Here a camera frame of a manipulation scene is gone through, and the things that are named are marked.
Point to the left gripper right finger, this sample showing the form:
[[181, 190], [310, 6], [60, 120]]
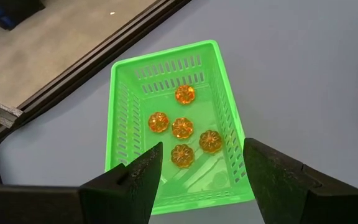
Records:
[[291, 199]]

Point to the silver metal bracket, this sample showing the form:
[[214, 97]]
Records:
[[5, 112]]

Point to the black aluminium table frame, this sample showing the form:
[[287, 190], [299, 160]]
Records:
[[73, 76]]

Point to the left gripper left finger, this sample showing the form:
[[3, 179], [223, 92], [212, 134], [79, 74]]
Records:
[[104, 202]]

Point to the green plastic basket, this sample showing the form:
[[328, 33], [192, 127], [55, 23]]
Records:
[[123, 124]]

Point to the orange translucent pumpkin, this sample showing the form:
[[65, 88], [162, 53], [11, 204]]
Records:
[[158, 122], [182, 127], [182, 155], [185, 94], [210, 141]]

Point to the dark blue black object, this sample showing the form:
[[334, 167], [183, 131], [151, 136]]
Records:
[[8, 12]]

